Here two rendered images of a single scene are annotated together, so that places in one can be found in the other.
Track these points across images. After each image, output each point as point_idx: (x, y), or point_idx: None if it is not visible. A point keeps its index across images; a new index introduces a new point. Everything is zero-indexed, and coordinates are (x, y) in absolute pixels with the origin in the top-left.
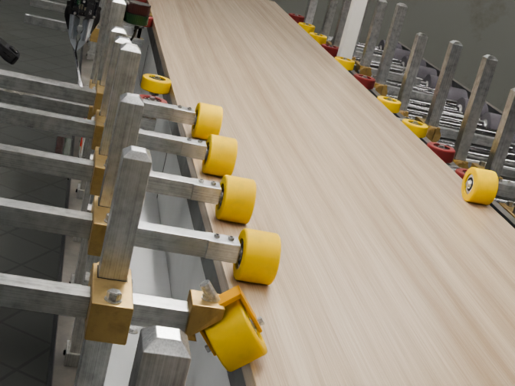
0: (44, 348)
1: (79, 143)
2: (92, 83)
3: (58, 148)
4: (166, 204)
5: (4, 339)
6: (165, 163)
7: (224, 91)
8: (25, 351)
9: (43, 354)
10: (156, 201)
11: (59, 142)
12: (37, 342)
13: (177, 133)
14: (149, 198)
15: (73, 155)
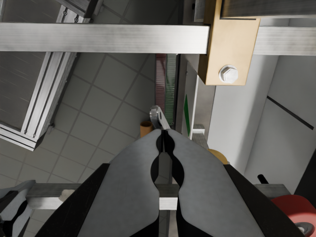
0: (172, 7)
1: (186, 65)
2: (218, 27)
3: (159, 105)
4: (257, 175)
5: (147, 3)
6: (290, 117)
7: None
8: (161, 16)
9: (171, 17)
10: (262, 109)
11: (159, 77)
12: (168, 1)
13: (310, 200)
14: (256, 105)
15: (177, 115)
